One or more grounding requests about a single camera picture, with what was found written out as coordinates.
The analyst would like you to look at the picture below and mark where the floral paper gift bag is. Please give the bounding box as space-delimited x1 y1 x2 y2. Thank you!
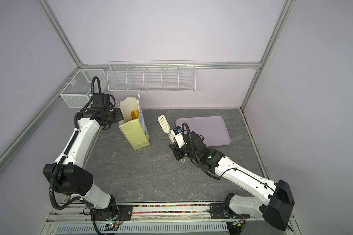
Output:
119 94 150 150

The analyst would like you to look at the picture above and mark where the yellow fake bread roll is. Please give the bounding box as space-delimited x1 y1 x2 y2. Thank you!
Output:
131 110 140 120

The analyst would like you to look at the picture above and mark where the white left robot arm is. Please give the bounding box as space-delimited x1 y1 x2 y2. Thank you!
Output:
43 93 124 220

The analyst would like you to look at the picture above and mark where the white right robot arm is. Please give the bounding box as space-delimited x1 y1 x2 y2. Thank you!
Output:
169 130 295 231

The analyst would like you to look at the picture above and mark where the lavender plastic tray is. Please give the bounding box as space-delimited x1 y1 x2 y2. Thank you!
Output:
176 116 231 147

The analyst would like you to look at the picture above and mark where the white mesh wall box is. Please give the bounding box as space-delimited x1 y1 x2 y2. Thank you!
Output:
60 69 107 108

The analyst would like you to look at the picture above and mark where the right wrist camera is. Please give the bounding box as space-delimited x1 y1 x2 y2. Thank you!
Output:
171 126 185 148

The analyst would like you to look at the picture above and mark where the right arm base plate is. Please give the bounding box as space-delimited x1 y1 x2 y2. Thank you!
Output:
209 203 250 219

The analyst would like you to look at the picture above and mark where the long white wire basket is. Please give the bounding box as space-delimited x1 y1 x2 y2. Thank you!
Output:
106 60 196 92

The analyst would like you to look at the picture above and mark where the aluminium mounting rail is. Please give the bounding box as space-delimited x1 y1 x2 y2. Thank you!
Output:
41 201 301 235

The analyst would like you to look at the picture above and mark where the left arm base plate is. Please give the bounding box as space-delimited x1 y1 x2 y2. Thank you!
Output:
93 204 133 221

